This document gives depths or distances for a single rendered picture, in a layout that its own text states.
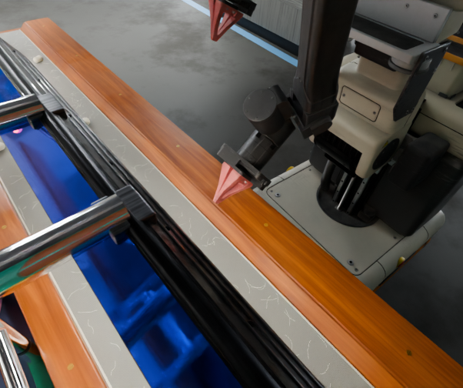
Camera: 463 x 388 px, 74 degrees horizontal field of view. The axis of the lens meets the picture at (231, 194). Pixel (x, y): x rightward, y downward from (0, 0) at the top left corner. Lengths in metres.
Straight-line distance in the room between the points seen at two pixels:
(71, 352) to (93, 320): 0.06
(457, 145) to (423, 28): 0.45
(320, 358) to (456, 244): 1.47
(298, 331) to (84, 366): 0.33
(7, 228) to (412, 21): 0.89
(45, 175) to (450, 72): 1.05
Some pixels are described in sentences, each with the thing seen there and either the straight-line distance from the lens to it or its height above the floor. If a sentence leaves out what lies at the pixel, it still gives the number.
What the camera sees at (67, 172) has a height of 1.10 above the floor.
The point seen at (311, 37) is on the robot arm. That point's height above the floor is 1.12.
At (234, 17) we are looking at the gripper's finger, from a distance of 0.75.
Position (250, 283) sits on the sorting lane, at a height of 0.74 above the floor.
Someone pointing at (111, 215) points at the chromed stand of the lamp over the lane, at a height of 1.12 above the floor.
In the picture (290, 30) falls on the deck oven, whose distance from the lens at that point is 3.22.
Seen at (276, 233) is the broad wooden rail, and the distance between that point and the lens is 0.63.
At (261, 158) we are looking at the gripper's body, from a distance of 0.57.
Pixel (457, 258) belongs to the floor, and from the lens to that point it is 1.90.
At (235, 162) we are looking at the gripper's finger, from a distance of 0.56.
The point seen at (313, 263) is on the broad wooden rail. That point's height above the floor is 0.77.
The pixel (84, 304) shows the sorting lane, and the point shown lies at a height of 0.74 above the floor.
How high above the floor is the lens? 1.27
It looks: 48 degrees down
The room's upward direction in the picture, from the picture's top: 5 degrees clockwise
